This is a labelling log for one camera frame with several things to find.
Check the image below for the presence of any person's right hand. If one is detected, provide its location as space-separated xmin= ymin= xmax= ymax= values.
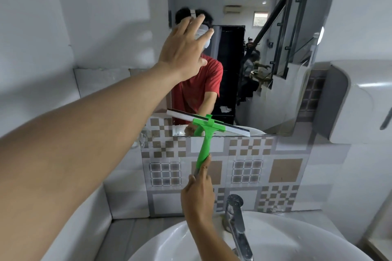
xmin=181 ymin=154 xmax=216 ymax=225

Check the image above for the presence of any green window squeegee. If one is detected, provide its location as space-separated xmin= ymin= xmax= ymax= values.
xmin=166 ymin=108 xmax=251 ymax=176

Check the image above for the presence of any white paper towel dispenser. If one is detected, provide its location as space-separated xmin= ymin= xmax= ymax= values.
xmin=312 ymin=60 xmax=392 ymax=145

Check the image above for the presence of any chrome faucet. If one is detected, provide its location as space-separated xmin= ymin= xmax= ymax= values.
xmin=223 ymin=194 xmax=254 ymax=261

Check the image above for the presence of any person's right forearm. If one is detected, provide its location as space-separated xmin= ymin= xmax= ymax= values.
xmin=185 ymin=217 xmax=240 ymax=261

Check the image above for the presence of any person's left forearm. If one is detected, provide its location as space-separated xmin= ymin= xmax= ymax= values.
xmin=0 ymin=62 xmax=182 ymax=261

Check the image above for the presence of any white ceramic sink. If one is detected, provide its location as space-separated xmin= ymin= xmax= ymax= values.
xmin=127 ymin=210 xmax=375 ymax=261

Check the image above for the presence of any wall mirror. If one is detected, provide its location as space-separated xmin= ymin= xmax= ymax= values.
xmin=166 ymin=0 xmax=343 ymax=138

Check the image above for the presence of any clear plastic wall hook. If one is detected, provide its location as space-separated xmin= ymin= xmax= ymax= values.
xmin=132 ymin=131 xmax=148 ymax=150

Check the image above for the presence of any person's left hand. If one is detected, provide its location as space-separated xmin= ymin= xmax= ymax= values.
xmin=156 ymin=14 xmax=214 ymax=83

